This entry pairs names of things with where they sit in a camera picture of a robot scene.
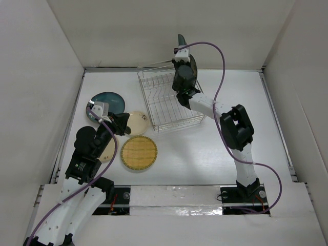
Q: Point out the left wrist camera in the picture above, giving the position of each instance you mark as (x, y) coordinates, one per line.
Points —
(99, 111)

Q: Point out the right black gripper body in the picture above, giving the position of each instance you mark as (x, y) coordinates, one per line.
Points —
(177, 64)

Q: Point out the round teal glazed plate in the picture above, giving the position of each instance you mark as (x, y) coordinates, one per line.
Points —
(115, 101)

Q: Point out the cream plate with small flowers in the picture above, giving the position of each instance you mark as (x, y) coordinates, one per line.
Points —
(108, 152)

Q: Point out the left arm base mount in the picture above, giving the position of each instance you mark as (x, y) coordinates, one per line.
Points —
(119, 203)

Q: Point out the woven bamboo round plate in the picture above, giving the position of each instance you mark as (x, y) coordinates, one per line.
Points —
(139, 153)

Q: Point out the blue floral white plate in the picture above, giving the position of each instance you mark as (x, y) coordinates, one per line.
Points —
(192, 72)

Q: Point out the wire dish rack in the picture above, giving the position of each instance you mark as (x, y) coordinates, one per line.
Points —
(163, 108)

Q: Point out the cream plate with black blotch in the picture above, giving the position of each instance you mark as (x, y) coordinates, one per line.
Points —
(138, 122)

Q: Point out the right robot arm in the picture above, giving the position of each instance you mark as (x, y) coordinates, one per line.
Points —
(234, 124)

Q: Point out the dark green square plate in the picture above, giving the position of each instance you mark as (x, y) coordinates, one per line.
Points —
(181, 42)

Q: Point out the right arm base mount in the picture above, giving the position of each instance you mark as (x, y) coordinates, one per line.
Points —
(234, 204)

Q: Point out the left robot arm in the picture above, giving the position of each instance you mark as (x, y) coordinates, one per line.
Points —
(84, 187)

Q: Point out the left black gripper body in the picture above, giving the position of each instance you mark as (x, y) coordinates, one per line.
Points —
(116, 125)

